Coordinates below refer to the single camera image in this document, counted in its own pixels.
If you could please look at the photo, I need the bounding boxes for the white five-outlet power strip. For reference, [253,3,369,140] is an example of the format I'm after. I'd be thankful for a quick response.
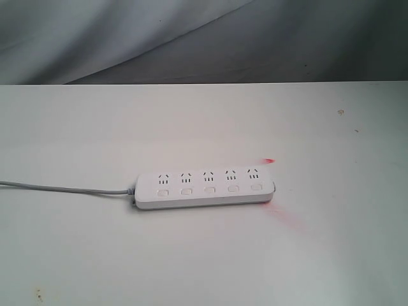
[134,165,276,210]

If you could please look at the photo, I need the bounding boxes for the grey backdrop cloth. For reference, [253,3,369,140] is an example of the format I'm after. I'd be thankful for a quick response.
[1,1,407,85]

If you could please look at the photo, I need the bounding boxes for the grey power cord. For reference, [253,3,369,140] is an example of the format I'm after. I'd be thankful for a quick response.
[0,180,136,196]

